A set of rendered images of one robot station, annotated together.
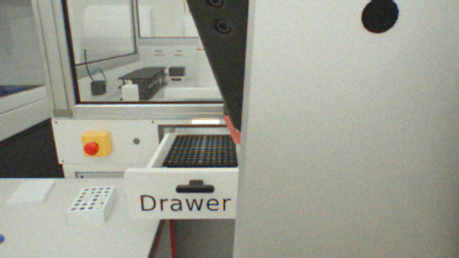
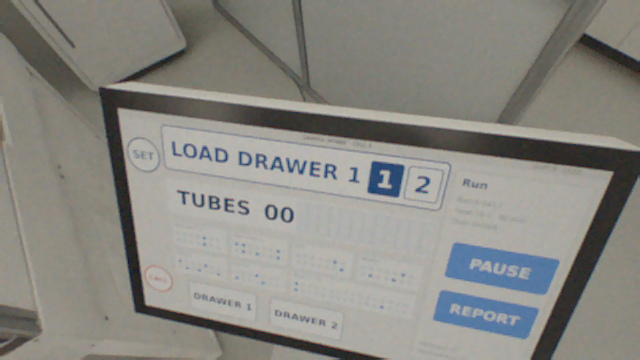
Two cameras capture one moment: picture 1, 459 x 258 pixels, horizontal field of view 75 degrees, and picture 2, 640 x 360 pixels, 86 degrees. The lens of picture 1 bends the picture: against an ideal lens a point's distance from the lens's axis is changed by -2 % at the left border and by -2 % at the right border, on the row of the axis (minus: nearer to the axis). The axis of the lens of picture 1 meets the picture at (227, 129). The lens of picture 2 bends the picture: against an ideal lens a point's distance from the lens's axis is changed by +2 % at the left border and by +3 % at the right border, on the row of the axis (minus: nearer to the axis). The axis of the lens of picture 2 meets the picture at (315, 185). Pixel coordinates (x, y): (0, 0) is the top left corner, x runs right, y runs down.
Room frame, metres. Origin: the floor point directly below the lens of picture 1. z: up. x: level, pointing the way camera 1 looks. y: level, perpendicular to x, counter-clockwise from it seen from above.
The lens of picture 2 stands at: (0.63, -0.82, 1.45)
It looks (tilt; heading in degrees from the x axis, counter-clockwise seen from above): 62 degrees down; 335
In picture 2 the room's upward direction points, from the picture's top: 8 degrees counter-clockwise
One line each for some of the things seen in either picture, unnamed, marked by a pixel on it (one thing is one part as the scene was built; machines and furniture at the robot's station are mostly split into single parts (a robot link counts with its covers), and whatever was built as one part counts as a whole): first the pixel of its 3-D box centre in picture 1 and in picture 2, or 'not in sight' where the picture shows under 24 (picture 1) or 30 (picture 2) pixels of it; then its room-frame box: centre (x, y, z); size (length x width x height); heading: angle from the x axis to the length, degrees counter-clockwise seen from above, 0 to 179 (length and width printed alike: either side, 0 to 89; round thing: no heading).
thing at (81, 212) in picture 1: (93, 204); not in sight; (0.68, 0.34, 0.78); 0.12 x 0.08 x 0.04; 7
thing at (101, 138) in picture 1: (96, 144); not in sight; (0.86, 0.40, 0.88); 0.07 x 0.05 x 0.07; 91
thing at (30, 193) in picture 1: (32, 192); not in sight; (0.76, 0.55, 0.77); 0.13 x 0.09 x 0.02; 14
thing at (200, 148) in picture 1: (203, 159); not in sight; (0.76, 0.07, 0.87); 0.22 x 0.18 x 0.06; 1
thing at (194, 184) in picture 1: (195, 185); not in sight; (0.54, 0.06, 0.91); 0.07 x 0.04 x 0.01; 91
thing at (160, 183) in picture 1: (197, 193); not in sight; (0.56, 0.06, 0.87); 0.29 x 0.02 x 0.11; 91
